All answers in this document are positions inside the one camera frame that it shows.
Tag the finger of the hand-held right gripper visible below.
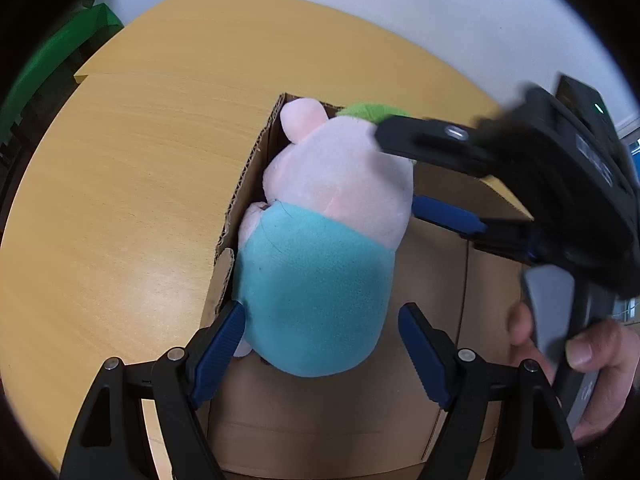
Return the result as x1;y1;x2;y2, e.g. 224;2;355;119
411;194;540;267
374;114;496;179

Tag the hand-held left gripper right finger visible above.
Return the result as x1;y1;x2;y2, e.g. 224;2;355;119
397;303;586;480

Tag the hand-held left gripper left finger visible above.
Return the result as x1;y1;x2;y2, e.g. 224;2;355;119
59;301;247;480

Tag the shallow cardboard box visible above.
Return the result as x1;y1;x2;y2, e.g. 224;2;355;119
200;92;536;478

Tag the pink and teal plush toy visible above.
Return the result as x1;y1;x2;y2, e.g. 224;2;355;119
234;97;416;378

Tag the person's right hand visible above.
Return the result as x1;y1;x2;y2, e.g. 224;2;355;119
509;303;640;446

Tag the wooden desk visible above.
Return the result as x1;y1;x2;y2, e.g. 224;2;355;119
0;0;511;480

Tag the green cloth covered table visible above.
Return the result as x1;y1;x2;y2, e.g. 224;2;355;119
0;2;125;128

